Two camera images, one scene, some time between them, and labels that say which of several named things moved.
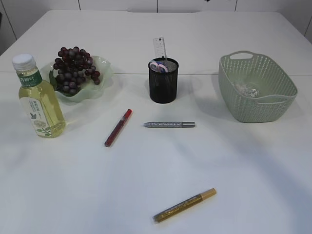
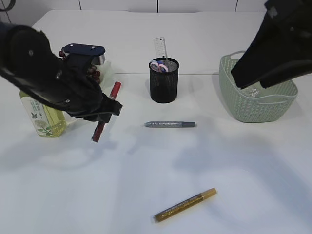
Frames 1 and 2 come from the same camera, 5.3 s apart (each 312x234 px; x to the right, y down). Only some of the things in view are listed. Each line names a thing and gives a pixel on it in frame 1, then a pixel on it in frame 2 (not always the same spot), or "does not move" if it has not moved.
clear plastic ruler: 160,48 does not move
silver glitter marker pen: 170,124 does not move
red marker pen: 117,129 to 100,126
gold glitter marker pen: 184,205 does not move
